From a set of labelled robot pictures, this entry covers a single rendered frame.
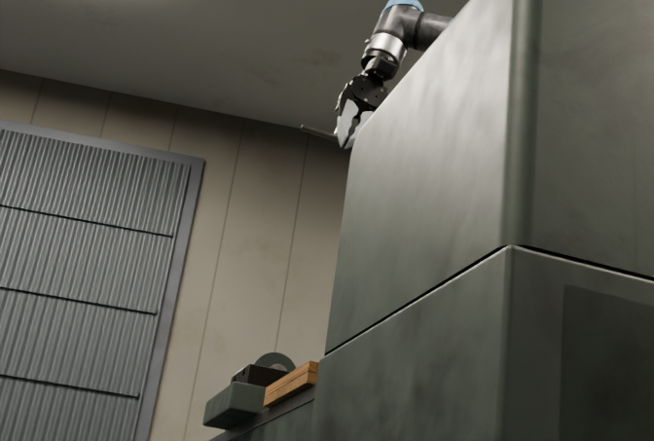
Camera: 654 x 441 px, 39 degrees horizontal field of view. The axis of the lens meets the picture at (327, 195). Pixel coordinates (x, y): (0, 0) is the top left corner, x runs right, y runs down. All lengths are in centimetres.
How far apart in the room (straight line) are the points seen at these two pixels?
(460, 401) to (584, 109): 33
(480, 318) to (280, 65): 415
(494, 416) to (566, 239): 19
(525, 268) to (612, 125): 21
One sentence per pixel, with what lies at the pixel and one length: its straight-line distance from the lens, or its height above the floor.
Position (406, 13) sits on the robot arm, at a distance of 183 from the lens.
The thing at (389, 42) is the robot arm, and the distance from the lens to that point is 178.
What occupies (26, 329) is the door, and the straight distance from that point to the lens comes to 511.
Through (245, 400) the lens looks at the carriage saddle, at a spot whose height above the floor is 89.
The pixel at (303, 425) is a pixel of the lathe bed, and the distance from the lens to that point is 165.
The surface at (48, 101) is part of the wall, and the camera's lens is 564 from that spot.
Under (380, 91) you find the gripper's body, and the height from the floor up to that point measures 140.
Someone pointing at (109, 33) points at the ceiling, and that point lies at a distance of 509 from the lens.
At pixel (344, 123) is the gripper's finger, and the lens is 168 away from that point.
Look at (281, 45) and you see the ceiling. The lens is 483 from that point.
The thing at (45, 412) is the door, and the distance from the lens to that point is 501.
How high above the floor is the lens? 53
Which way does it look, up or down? 23 degrees up
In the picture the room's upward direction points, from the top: 8 degrees clockwise
